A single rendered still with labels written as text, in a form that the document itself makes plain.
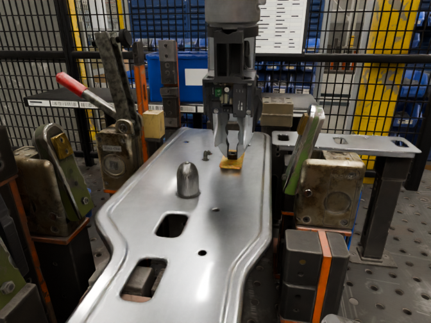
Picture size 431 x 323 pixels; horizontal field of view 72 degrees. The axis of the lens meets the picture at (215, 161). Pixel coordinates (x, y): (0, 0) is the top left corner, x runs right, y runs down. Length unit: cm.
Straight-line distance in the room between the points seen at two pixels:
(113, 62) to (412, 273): 78
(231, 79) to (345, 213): 26
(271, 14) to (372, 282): 79
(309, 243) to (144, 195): 23
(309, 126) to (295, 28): 63
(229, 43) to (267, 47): 64
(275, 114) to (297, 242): 44
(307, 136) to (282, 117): 31
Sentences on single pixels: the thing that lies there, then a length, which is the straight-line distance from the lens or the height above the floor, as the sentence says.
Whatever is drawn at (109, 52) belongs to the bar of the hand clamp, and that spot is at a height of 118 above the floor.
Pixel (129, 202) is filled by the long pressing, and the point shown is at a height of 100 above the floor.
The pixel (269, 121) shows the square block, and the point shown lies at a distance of 75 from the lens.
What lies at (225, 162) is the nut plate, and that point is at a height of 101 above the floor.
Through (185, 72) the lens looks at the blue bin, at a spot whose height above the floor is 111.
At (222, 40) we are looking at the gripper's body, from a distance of 40.
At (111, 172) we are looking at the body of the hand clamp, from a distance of 59.
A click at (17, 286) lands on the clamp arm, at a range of 35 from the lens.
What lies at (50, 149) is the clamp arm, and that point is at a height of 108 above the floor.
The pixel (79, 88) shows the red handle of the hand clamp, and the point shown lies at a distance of 59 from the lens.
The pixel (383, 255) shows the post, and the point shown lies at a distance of 88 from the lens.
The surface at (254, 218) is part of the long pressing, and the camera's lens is 38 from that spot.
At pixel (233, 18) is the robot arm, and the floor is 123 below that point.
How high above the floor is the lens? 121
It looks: 23 degrees down
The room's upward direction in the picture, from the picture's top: straight up
